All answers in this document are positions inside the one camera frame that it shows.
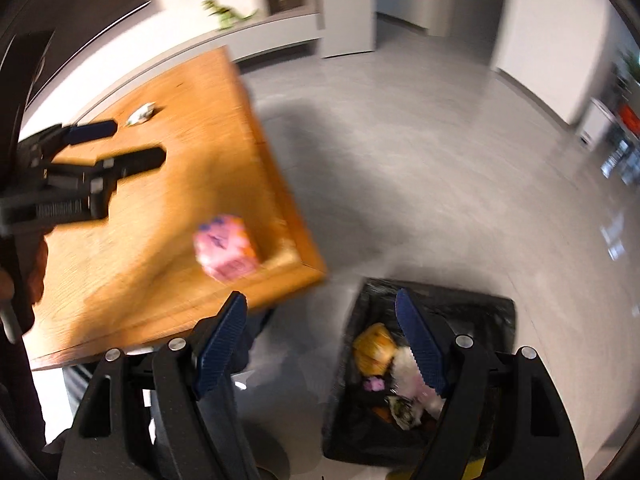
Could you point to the white low cabinet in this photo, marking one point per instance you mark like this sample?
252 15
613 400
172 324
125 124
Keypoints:
270 42

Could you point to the black lined trash bin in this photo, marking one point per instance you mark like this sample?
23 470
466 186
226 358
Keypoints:
480 320

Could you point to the small pink wrapper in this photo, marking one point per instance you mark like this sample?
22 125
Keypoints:
375 385

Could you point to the person's left hand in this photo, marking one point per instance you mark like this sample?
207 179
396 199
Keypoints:
37 270

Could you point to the pink packet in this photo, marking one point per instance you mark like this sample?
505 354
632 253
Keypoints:
227 250

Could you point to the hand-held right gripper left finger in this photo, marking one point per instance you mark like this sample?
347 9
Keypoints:
220 345

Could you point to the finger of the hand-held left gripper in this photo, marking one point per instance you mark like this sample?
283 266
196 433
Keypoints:
135 160
92 131

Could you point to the white box appliance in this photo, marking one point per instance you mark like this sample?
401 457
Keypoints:
597 122

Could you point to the green dinosaur toy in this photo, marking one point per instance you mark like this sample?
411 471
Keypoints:
226 16

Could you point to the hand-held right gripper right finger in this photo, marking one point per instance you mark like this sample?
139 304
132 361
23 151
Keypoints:
422 350

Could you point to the white and green packet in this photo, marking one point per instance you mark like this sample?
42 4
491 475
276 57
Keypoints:
140 115

